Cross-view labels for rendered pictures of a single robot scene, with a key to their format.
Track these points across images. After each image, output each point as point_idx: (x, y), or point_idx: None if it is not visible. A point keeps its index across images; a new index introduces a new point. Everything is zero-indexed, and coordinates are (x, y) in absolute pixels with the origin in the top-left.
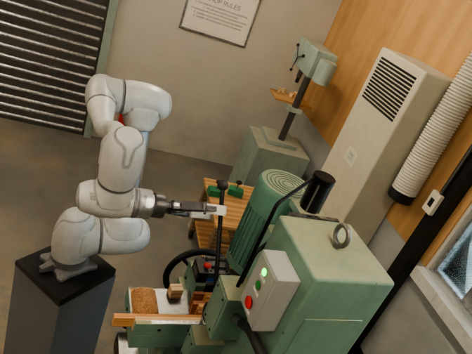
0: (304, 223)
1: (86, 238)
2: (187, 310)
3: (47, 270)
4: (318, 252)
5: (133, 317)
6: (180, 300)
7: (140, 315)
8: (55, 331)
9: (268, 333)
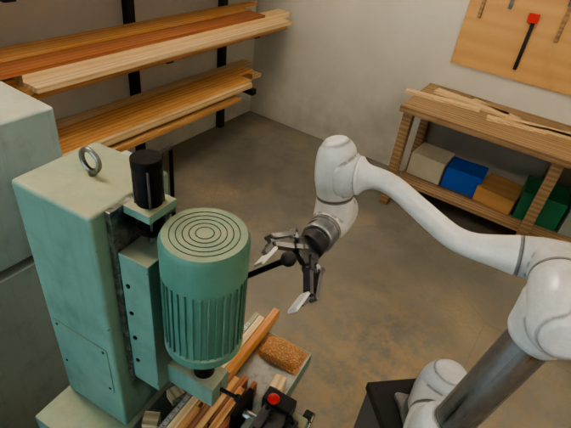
0: None
1: (419, 383)
2: (247, 386)
3: None
4: (105, 159)
5: (266, 319)
6: (264, 389)
7: (264, 326)
8: (358, 413)
9: None
